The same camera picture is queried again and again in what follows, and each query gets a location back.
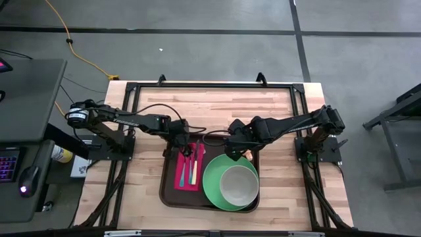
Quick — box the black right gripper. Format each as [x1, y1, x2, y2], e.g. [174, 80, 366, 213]
[224, 118, 268, 163]

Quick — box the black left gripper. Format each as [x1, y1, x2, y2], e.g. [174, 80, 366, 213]
[168, 118, 193, 159]

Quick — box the fork with blue handle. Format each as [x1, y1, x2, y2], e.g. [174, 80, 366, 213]
[187, 157, 195, 185]

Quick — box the spoon with teal handle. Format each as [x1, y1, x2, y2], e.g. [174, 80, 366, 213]
[179, 154, 187, 188]

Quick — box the knife with cream handle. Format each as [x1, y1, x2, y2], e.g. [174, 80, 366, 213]
[191, 140, 201, 186]

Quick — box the red cloth napkin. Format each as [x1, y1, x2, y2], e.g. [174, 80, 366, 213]
[173, 142, 207, 192]

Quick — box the dark brown plastic tray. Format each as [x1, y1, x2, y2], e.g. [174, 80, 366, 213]
[159, 133, 260, 213]

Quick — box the grey bowl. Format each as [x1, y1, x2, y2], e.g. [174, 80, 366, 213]
[219, 165, 260, 207]

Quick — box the green plate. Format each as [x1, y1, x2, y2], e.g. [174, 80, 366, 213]
[202, 153, 259, 212]

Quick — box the white printed box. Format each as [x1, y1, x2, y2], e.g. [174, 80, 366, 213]
[70, 155, 92, 178]

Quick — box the yellow and white can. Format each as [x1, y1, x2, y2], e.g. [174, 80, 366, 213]
[51, 144, 74, 164]

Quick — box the black metal stand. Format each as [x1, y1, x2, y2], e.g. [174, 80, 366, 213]
[363, 84, 421, 192]

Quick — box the black computer mouse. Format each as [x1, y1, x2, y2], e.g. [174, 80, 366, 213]
[18, 165, 40, 198]

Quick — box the grey desk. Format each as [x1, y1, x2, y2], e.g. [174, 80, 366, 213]
[0, 58, 68, 224]

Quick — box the backlit keyboard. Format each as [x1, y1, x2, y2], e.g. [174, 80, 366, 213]
[0, 156, 18, 183]

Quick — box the dark device with pink screen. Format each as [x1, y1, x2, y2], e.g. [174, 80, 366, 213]
[0, 57, 14, 74]

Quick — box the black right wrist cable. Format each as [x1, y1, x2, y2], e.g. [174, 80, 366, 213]
[201, 130, 231, 147]

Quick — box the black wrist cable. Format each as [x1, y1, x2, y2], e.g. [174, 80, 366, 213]
[201, 130, 231, 147]
[131, 103, 207, 134]

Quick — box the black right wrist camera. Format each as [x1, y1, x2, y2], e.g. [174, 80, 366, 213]
[228, 118, 246, 135]

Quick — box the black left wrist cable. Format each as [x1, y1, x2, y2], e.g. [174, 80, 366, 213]
[131, 103, 207, 134]

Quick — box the black aluminium table frame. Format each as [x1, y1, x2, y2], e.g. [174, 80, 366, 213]
[70, 72, 355, 231]

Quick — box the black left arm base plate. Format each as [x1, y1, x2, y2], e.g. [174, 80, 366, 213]
[87, 134, 136, 162]

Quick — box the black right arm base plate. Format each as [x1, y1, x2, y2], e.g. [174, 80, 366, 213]
[294, 136, 343, 163]

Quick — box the silver metal bracket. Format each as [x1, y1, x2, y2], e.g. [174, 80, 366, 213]
[288, 231, 326, 237]
[104, 230, 142, 237]

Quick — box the yellow extension cord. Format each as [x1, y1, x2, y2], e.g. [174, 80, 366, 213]
[44, 0, 120, 82]

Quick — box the thin black floor cable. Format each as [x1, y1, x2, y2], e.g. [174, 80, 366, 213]
[0, 48, 34, 61]

